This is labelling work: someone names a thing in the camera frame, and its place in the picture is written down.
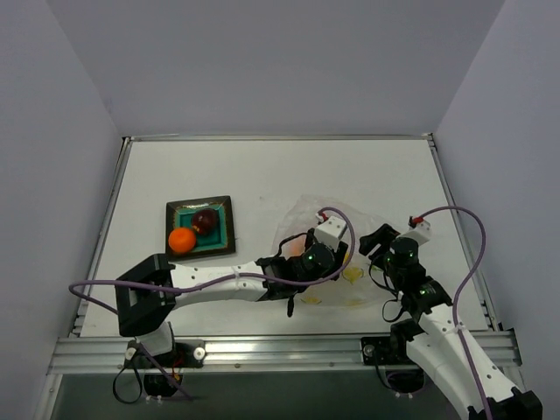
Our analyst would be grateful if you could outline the clear printed plastic bag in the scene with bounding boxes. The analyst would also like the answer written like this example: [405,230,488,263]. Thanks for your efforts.
[272,194,389,308]

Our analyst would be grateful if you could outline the dark red fake fruit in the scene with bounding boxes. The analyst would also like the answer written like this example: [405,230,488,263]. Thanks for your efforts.
[191,208,219,235]

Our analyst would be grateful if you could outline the orange fake tangerine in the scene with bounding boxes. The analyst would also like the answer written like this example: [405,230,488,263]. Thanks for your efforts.
[167,227,197,255]

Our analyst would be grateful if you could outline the orange fake fruit slice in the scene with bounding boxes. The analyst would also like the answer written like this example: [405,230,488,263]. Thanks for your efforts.
[286,236,306,256]

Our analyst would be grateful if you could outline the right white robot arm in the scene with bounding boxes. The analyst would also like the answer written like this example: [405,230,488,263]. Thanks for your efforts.
[359,219,543,419]

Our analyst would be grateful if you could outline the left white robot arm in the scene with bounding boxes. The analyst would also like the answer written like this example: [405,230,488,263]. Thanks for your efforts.
[115,220,348,367]

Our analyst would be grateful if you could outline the square teal ceramic plate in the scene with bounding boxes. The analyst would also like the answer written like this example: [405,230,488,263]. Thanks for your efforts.
[165,195,236,261]

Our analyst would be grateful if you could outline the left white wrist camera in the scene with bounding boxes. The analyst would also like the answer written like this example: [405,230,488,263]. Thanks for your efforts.
[314,216,347,251]

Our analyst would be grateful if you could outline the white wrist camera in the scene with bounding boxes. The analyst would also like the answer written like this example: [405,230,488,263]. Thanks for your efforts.
[314,216,347,251]
[406,216,432,246]

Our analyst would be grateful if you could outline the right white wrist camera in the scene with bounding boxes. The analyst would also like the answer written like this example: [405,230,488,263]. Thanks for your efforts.
[406,216,432,246]

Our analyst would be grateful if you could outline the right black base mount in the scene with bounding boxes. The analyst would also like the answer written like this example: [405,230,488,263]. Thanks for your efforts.
[360,336,425,395]

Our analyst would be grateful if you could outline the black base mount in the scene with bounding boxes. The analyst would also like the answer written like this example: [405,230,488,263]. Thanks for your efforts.
[112,340,207,404]
[360,336,425,395]

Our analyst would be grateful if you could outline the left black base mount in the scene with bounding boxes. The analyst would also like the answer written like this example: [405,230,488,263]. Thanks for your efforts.
[112,340,207,404]

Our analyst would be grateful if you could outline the aluminium front rail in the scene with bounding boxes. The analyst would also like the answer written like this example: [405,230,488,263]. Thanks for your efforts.
[46,330,523,375]

